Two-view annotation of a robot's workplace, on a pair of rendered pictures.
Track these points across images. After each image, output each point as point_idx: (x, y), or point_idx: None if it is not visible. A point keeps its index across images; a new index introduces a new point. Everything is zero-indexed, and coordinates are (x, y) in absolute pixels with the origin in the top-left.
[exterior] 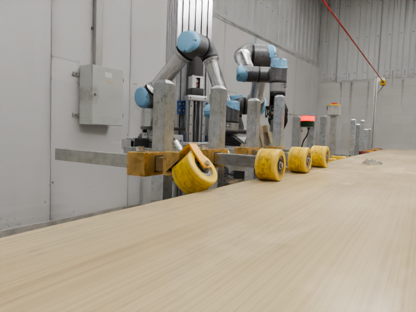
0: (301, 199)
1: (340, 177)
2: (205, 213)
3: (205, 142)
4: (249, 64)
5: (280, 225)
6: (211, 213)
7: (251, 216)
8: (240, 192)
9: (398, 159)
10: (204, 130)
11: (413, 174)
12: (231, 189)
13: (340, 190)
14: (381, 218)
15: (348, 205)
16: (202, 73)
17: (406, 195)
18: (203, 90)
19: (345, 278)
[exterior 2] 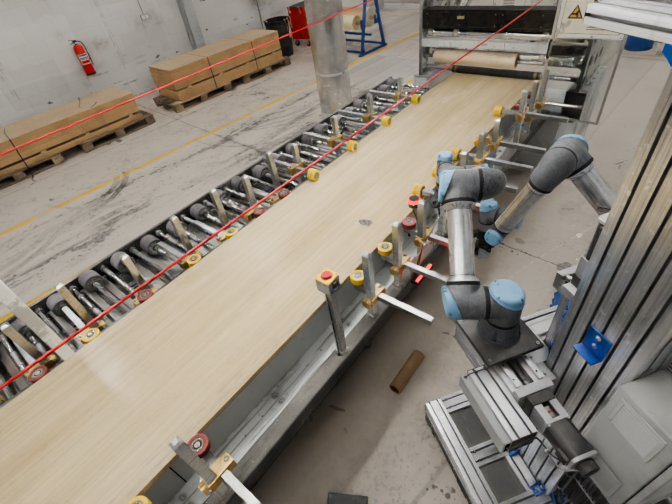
0: (449, 141)
1: (423, 168)
2: (471, 131)
3: (545, 348)
4: (476, 165)
5: (457, 129)
6: (470, 131)
7: (462, 131)
8: (465, 144)
9: (293, 275)
10: (550, 328)
11: (375, 185)
12: (468, 146)
13: (433, 151)
14: (436, 134)
15: (439, 139)
16: (588, 251)
17: (416, 149)
18: (573, 274)
19: (452, 120)
